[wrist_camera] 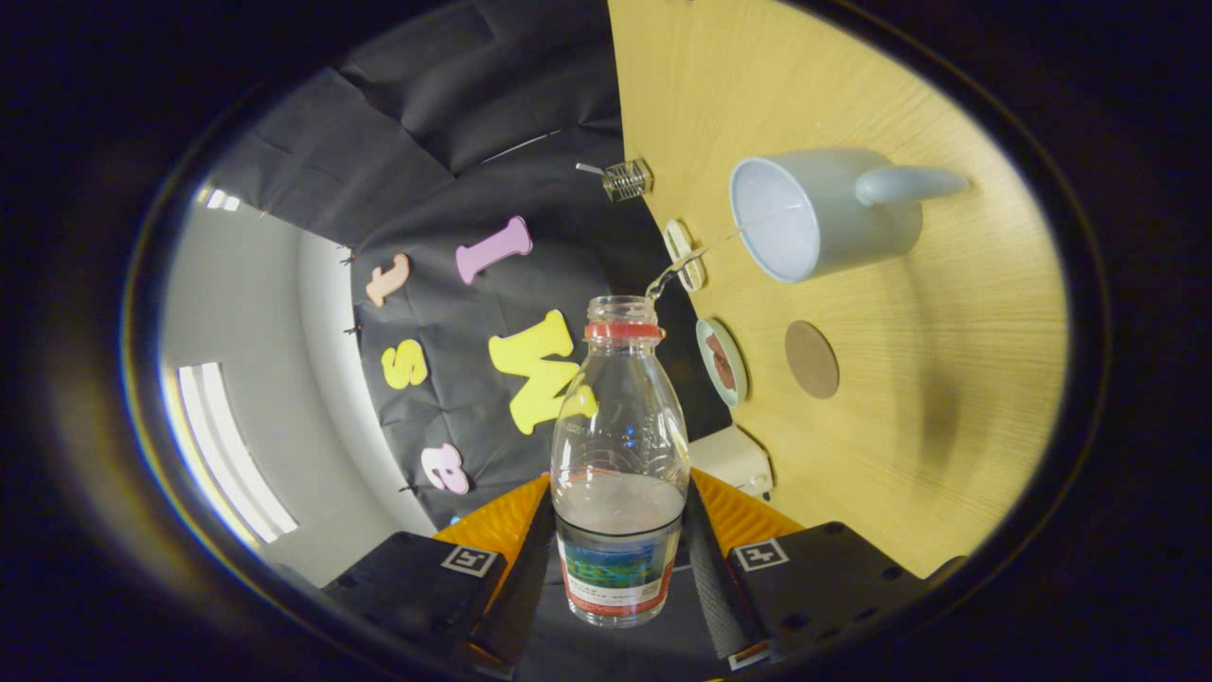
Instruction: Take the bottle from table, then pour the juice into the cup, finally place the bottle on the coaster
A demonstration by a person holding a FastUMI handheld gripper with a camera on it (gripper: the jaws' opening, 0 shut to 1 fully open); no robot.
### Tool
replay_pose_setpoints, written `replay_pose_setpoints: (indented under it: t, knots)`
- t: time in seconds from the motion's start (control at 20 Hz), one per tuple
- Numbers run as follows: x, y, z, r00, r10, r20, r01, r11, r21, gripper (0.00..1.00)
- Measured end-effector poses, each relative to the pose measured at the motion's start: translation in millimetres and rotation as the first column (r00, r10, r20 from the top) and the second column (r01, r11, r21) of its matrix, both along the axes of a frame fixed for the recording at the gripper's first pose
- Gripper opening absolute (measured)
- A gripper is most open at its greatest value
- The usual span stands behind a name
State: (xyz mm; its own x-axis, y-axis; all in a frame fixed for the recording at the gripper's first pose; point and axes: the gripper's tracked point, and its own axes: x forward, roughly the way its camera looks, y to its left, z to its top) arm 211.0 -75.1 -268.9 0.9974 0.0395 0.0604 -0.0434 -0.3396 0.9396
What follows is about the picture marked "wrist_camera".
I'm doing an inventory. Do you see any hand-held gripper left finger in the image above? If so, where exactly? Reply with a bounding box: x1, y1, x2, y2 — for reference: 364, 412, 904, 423
320, 474, 558, 679

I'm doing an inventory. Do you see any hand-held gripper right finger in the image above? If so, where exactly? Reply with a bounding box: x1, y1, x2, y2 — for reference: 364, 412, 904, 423
682, 467, 934, 672

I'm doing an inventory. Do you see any clear juice bottle red collar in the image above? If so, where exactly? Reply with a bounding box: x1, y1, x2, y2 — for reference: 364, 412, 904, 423
550, 296, 690, 629

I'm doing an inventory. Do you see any round brown coaster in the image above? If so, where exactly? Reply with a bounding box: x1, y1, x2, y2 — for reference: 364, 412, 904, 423
784, 320, 841, 400

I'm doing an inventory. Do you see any white cup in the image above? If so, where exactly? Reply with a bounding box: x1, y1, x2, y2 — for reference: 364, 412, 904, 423
728, 147, 971, 285

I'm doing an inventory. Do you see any white toaster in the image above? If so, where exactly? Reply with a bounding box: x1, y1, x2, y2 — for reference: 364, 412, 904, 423
688, 424, 774, 500

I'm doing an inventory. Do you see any green plate with meat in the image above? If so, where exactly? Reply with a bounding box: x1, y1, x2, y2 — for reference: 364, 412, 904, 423
696, 318, 749, 408

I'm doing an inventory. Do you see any long ceiling light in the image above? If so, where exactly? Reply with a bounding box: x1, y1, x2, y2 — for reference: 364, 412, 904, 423
175, 362, 299, 546

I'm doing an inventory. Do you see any wooden table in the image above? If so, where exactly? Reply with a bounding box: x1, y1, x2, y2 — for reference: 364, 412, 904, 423
607, 0, 1069, 579

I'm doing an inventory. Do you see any white divided dish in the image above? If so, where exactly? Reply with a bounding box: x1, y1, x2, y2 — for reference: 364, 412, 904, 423
663, 219, 707, 293

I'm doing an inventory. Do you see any metal mesh holder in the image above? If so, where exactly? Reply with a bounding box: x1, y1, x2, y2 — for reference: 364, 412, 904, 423
603, 158, 655, 203

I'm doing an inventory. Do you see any black backdrop cloth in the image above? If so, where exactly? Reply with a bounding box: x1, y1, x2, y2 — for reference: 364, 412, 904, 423
204, 0, 730, 531

